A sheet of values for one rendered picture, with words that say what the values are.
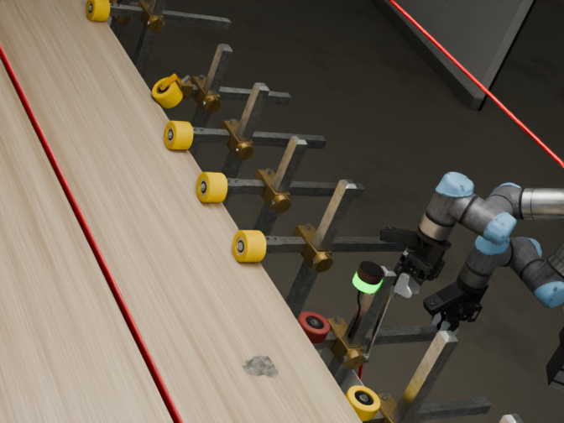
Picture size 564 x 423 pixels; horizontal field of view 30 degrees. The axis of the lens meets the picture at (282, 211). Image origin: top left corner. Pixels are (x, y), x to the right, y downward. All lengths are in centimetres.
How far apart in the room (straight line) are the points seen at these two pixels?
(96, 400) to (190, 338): 31
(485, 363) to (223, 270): 200
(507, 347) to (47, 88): 234
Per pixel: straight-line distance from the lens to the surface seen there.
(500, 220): 240
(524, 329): 474
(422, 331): 279
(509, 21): 639
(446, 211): 242
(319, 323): 256
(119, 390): 218
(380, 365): 408
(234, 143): 303
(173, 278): 251
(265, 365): 235
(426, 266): 248
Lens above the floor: 237
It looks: 30 degrees down
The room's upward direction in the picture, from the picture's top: 23 degrees clockwise
